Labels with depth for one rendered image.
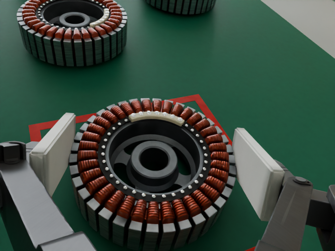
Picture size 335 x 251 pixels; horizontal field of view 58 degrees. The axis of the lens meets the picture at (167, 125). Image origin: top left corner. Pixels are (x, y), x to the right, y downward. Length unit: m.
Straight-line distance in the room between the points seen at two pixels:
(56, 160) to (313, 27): 0.43
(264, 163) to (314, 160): 0.13
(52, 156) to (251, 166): 0.11
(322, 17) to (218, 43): 0.22
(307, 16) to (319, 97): 0.21
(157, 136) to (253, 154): 0.09
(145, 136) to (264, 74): 0.18
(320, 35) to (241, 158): 0.33
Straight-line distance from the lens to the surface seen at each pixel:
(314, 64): 0.42
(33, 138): 0.26
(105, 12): 0.35
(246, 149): 0.20
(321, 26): 0.54
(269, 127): 0.30
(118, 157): 0.23
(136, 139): 0.24
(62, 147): 0.18
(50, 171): 0.16
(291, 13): 0.54
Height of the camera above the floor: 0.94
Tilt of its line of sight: 46 degrees down
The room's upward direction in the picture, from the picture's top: 10 degrees clockwise
